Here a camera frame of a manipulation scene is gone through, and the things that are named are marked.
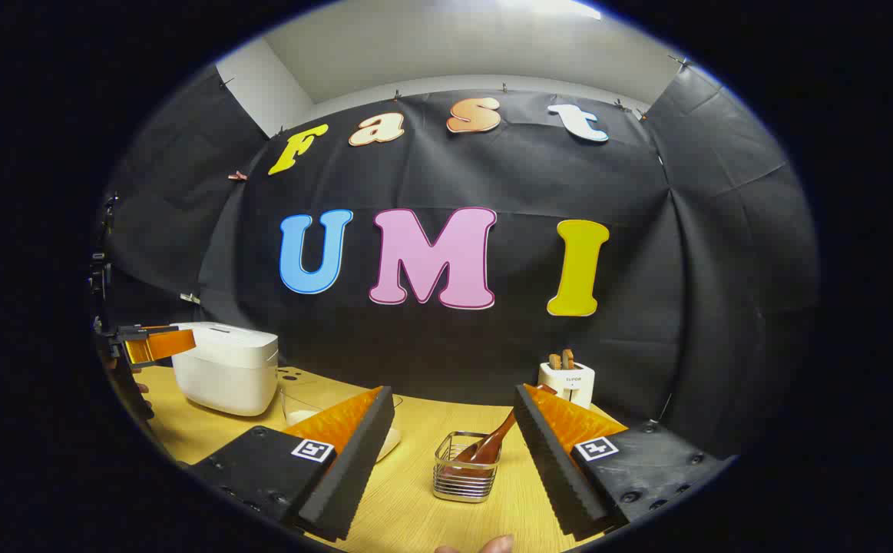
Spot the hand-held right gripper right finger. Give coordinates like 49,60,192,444
513,383,731,538

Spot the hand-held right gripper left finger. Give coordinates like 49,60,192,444
185,386,396,542

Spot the brown wooden spoon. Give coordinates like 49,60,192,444
452,384,558,466

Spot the white rice cooker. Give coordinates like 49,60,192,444
171,323,279,417

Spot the metal wire chopstick holder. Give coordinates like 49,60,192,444
433,431,502,504

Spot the white toaster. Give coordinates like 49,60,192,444
537,361,596,409

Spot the clear glass bowl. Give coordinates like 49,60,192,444
279,382,404,463

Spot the black backdrop cloth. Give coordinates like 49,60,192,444
97,58,822,462

